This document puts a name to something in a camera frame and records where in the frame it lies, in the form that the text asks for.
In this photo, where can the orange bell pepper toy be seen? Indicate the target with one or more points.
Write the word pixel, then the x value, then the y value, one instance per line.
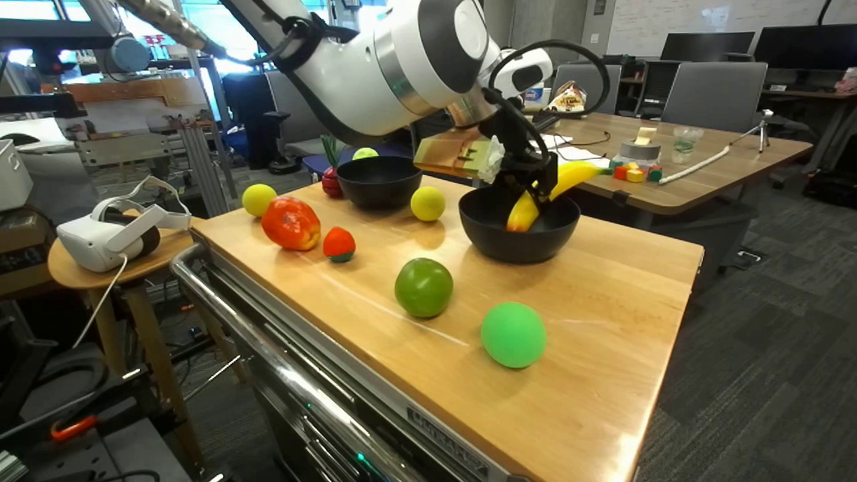
pixel 290 222

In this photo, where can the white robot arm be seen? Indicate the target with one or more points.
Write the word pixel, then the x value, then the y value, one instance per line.
pixel 377 61

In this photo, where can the coloured toy blocks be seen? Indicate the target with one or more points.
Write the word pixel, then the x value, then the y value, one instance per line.
pixel 634 172

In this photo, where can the black monitor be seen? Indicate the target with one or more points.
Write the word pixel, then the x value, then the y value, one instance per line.
pixel 805 53
pixel 706 45

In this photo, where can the grey office chair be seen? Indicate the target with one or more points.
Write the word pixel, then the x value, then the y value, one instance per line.
pixel 298 123
pixel 593 88
pixel 714 93

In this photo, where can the pale wrist camera block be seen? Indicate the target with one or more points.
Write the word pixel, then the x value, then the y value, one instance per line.
pixel 486 160

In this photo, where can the yellow banana toy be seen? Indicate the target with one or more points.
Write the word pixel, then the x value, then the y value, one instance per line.
pixel 577 174

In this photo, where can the clear plastic cup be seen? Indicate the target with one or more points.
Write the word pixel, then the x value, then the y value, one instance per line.
pixel 687 137

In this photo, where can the small silver tripod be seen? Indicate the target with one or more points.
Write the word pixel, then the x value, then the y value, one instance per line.
pixel 768 129

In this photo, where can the small yellow lemon toy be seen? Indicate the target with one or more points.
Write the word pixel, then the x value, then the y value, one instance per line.
pixel 427 204

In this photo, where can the black bowl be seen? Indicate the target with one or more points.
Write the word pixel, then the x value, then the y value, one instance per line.
pixel 379 182
pixel 518 242

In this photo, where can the clear plastic container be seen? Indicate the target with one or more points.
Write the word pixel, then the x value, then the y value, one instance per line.
pixel 643 147

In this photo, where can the wooden office table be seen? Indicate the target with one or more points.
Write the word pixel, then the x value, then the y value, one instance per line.
pixel 697 182

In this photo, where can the white stick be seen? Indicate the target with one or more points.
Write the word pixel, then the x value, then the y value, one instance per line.
pixel 706 163

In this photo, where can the white box device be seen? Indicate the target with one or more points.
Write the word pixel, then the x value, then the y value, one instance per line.
pixel 14 174

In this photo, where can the round wooden stool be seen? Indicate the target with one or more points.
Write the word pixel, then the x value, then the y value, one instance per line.
pixel 161 249

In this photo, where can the pale green round fruit toy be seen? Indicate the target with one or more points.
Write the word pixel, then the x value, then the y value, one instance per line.
pixel 366 154

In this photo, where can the wooden top tool cart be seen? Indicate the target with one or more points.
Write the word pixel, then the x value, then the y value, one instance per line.
pixel 295 403

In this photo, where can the dark green apple toy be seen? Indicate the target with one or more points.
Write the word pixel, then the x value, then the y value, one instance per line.
pixel 423 286

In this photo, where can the yellow-green round fruit toy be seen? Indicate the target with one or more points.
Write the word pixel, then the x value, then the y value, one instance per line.
pixel 257 199

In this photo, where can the red strawberry toy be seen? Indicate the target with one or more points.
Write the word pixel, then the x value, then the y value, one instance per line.
pixel 338 242

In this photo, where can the white VR headset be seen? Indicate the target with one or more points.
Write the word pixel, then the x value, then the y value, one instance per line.
pixel 107 237

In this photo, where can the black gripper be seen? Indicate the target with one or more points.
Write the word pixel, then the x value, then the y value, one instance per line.
pixel 518 135

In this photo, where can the bright green ball toy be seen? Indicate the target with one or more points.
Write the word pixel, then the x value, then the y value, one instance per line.
pixel 513 334

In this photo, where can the beige crumpled object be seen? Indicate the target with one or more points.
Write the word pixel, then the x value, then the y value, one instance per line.
pixel 569 100

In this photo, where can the white paper sheets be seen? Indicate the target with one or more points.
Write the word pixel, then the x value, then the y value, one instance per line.
pixel 579 149

